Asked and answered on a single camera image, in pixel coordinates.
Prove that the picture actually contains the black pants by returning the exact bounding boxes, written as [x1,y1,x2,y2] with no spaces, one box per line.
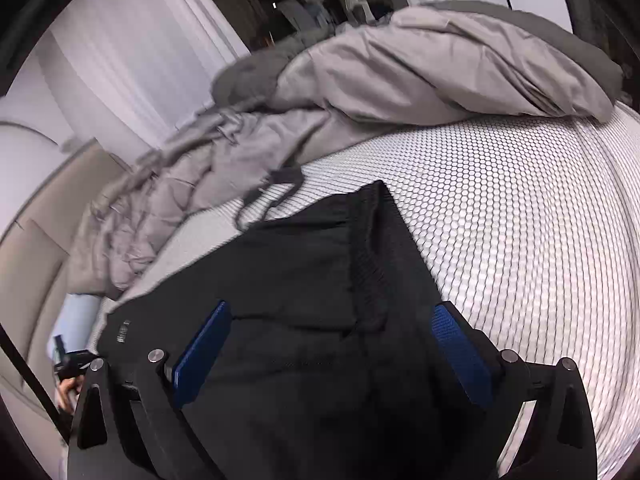
[98,181,482,479]

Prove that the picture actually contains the person's left hand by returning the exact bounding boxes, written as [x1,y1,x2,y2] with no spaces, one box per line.
[55,376,85,415]

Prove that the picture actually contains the light blue bolster pillow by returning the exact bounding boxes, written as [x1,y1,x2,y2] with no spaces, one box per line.
[47,294,102,364]

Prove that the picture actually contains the beige upholstered headboard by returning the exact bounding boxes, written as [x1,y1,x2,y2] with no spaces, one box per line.
[1,141,127,394]

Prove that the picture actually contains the white honeycomb mattress cover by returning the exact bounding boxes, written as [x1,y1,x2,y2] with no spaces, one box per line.
[96,106,639,479]

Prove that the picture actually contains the dark grey jacket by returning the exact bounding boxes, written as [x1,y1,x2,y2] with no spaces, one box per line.
[210,26,335,107]

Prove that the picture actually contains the grey quilted comforter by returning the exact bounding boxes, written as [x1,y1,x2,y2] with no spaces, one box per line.
[67,0,623,299]

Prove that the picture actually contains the black plastic clip bracket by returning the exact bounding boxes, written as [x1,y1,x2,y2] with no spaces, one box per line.
[234,167,307,231]

